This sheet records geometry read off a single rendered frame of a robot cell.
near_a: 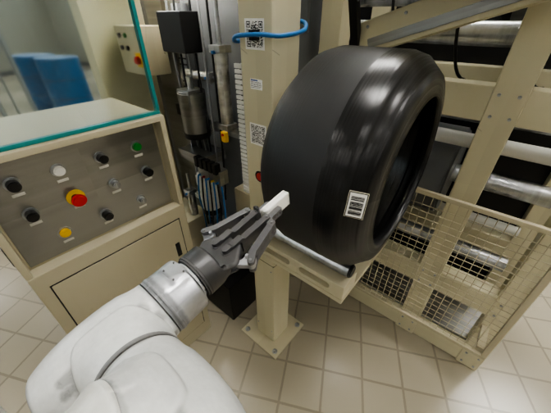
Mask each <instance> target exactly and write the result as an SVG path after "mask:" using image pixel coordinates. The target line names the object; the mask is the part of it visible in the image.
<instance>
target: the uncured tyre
mask: <svg viewBox="0 0 551 413"><path fill-rule="evenodd" d="M444 96H445V78H444V75H443V73H442V72H441V70H440V69H439V67H438V66H437V64H436V63H435V61H434V59H433V58H432V56H430V55H429V54H426V53H424V52H421V51H418V50H416V49H410V48H383V47H369V46H356V45H343V46H339V47H336V48H331V49H328V50H325V51H324V52H321V53H319V54H318V55H316V56H315V57H313V59H311V60H310V61H309V62H308V63H307V64H306V65H305V66H304V67H303V68H302V69H301V71H300V72H299V73H298V74H297V76H296V77H295V78H294V79H293V81H292V82H291V83H290V84H289V86H288V88H287V89H286V90H285V92H284V93H283V95H282V97H281V98H280V100H279V102H278V104H277V106H276V108H275V110H274V113H273V115H272V118H271V121H270V124H269V126H268V129H267V132H266V137H265V140H264V144H263V149H262V159H261V185H262V195H263V200H264V203H265V202H269V201H270V200H272V199H273V198H274V197H275V196H277V195H278V194H279V193H280V192H281V191H283V190H284V191H286V192H288V193H289V205H288V206H287V207H286V208H285V209H284V210H283V211H282V214H281V216H279V217H278V218H277V219H276V220H275V226H276V228H277V229H278V230H279V231H280V232H281V233H282V234H283V235H284V236H286V237H288V238H291V239H292V240H294V241H295V242H297V243H300V244H302V245H303V246H304V247H307V248H309V249H311V250H313V251H314V252H316V253H318V254H320V255H322V256H324V257H325V258H327V259H329V260H331V261H333V262H335V263H339V264H343V265H347V266H350V265H354V264H357V263H360V262H364V261H369V260H370V259H371V258H373V257H374V256H375V255H376V254H377V253H378V252H379V251H380V250H381V249H382V247H383V246H384V245H385V244H386V243H387V241H388V240H389V238H390V236H391V235H392V233H393V232H394V230H395V228H396V227H397V225H398V223H399V221H400V220H401V219H402V217H403V214H404V213H405V211H406V210H407V208H408V205H409V203H410V201H411V200H412V197H413V195H414V193H415V191H416V189H417V186H418V184H419V182H420V180H421V177H422V174H423V172H424V169H425V168H426V164H427V162H428V159H429V156H430V152H431V149H432V147H433V144H434V141H435V136H436V133H437V130H438V127H439V121H440V117H441V114H442V110H443V106H444ZM349 190H353V191H357V192H361V193H369V194H370V196H369V199H368V202H367V207H366V210H365V213H364V216H363V219H362V220H359V219H355V218H351V217H347V216H344V210H345V207H346V203H347V200H348V193H349Z"/></svg>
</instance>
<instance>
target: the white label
mask: <svg viewBox="0 0 551 413"><path fill-rule="evenodd" d="M369 196H370V194H369V193H361V192H357V191H353V190H349V193H348V200H347V203H346V207H345V210H344V216H347V217H351V218H355V219H359V220H362V219H363V216H364V213H365V210H366V207H367V202H368V199H369Z"/></svg>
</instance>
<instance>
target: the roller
mask: <svg viewBox="0 0 551 413"><path fill-rule="evenodd" d="M274 237H275V238H277V239H279V240H280V241H282V242H284V243H286V244H288V245H290V246H291V247H293V248H295V249H297V250H299V251H300V252H302V253H304V254H306V255H307V256H309V257H311V258H313V259H314V260H316V261H319V262H320V263H322V264H323V265H325V266H328V267H330V268H331V269H332V270H335V271H337V272H338V273H340V274H342V275H344V276H345V277H348V278H351V277H352V276H353V274H354V272H355V270H356V266H355V265H343V264H339V263H335V262H333V261H331V260H329V259H327V258H325V257H324V256H322V255H320V254H318V253H316V252H314V251H313V250H311V249H309V248H307V247H304V246H303V245H302V244H300V243H297V242H295V241H294V240H292V239H291V238H288V237H286V236H284V235H283V234H282V233H281V232H280V231H279V230H278V229H277V228H276V233H275V235H274Z"/></svg>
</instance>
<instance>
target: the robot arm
mask: <svg viewBox="0 0 551 413"><path fill-rule="evenodd" d="M288 205H289V193H288V192H286V191H284V190H283V191H281V192H280V193H279V194H278V195H277V196H275V197H274V198H273V199H272V200H270V201H269V202H265V203H264V204H263V205H261V206H260V207H258V206H254V207H253V210H250V208H249V207H245V208H244V209H243V210H241V211H238V212H236V213H234V214H233V215H232V216H229V217H227V218H226V219H224V220H222V221H220V222H218V223H217V224H215V225H212V226H209V227H206V228H203V229H201V233H202V235H203V241H202V243H201V244H200V246H199V247H193V248H192V249H191V250H190V251H188V252H187V253H186V254H184V255H183V256H182V257H181V258H180V259H179V261H178V263H177V262H175V261H168V262H167V263H166V264H165V265H164V266H162V267H161V268H160V269H159V270H157V271H156V272H155V273H153V274H152V275H150V276H149V277H148V278H147V279H145V280H143V281H142V283H141V284H140V285H138V286H136V287H135V288H133V289H131V290H130V291H129V292H127V293H123V294H121V295H120V296H118V297H115V298H114V299H112V300H111V301H109V302H108V303H106V304H105V305H103V306H102V307H100V308H99V309H98V310H96V311H95V312H94V313H93V314H92V315H90V316H89V317H87V318H86V319H85V320H83V321H82V322H81V323H80V324H78V325H77V326H76V327H75V328H74V329H73V330H71V331H70V332H69V333H68V334H67V335H66V336H65V337H64V338H63V339H62V340H61V341H60V342H59V343H58V344H57V345H56V346H55V347H54V348H53V349H52V350H51V351H50V352H49V353H48V354H47V355H46V356H45V357H44V358H43V360H42V361H41V362H40V363H39V365H38V366H37V367H36V369H35V370H34V372H33V373H32V374H31V376H30V377H29V378H28V380H27V383H26V386H25V396H26V401H27V404H28V406H29V409H30V411H31V413H246V412H245V410H244V408H243V406H242V404H241V403H240V401H239V399H238V398H237V397H236V395H235V393H234V392H233V391H232V389H231V388H230V386H229V385H228V384H227V383H226V381H225V380H224V379H223V378H222V377H221V376H220V375H219V374H218V373H217V372H216V370H215V369H214V368H213V367H212V366H211V365H210V364H209V363H208V362H207V361H206V360H205V359H204V358H203V357H202V356H200V355H199V354H198V353H197V352H196V351H195V350H194V349H192V348H191V347H188V346H186V345H185V344H183V343H182V342H181V341H180V340H179V339H178V338H177V335H178V334H179V333H180V331H181V330H182V329H185V328H186V327H187V325H188V324H189V323H190V322H191V321H192V320H193V319H194V318H195V317H196V316H197V315H198V314H199V313H200V312H201V311H202V310H203V309H204V308H205V307H206V306H207V305H208V298H207V296H211V295H212V294H213V293H214V292H215V291H216V290H217V289H218V288H219V287H220V286H221V285H222V284H223V283H224V282H225V281H226V279H227V278H228V276H229V275H231V274H233V273H234V272H237V271H238V270H239V269H249V271H250V272H255V271H256V270H257V263H258V260H259V259H260V257H261V256H262V254H263V253H264V251H265V250H266V248H267V246H268V244H269V243H270V241H271V240H272V239H273V237H274V235H275V234H276V222H275V220H276V219H277V218H278V217H279V216H281V214H282V211H283V210H284V209H285V208H286V207H287V206H288ZM244 215H245V216H244ZM252 244H253V245H252ZM250 245H252V246H251V248H250V250H249V252H248V254H247V253H246V254H245V257H244V258H243V259H242V256H243V254H244V253H245V252H246V251H247V250H248V247H249V246H250Z"/></svg>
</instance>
